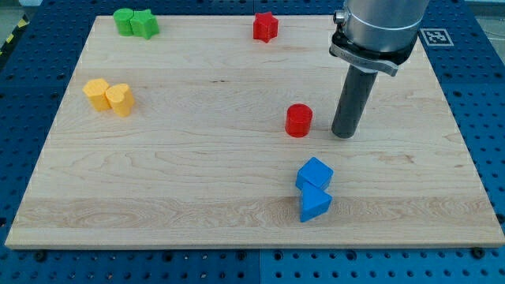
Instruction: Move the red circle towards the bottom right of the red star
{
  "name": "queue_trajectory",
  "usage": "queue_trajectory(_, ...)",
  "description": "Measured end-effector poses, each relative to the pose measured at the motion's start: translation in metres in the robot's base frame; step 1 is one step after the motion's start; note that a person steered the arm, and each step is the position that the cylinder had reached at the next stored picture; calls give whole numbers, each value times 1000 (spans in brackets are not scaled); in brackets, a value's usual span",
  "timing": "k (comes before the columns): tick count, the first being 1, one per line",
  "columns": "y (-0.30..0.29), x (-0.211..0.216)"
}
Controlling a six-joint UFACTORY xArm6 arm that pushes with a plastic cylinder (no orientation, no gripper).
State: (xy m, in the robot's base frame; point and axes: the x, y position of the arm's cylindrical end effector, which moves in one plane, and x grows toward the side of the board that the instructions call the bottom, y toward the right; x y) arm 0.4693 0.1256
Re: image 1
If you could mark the red cylinder block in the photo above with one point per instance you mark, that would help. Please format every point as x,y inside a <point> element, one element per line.
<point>298,120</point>

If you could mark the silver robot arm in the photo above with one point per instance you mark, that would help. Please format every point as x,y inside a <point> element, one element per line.
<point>376,35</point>

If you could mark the red star block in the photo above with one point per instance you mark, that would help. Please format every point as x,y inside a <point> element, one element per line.
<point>265,27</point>

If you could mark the green star block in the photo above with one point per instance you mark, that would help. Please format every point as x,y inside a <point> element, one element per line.
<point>144,24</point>

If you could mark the light wooden board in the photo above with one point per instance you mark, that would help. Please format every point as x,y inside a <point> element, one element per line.
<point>204,160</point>

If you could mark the blue cube block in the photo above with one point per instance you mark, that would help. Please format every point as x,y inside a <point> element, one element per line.
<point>316,173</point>

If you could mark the blue triangle block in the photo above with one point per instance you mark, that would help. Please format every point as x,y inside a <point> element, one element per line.
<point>314,202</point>

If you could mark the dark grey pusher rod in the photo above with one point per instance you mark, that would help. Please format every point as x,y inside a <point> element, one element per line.
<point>355,92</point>

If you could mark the yellow heart block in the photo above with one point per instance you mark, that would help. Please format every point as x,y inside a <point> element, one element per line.
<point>120,98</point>

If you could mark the yellow hexagon block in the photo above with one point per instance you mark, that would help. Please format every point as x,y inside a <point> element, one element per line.
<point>95,91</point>

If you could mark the green cylinder block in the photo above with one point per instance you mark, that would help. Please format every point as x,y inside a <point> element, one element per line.
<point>122,19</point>

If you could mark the white fiducial marker tag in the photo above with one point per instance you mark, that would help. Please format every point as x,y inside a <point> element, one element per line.
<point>436,37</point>

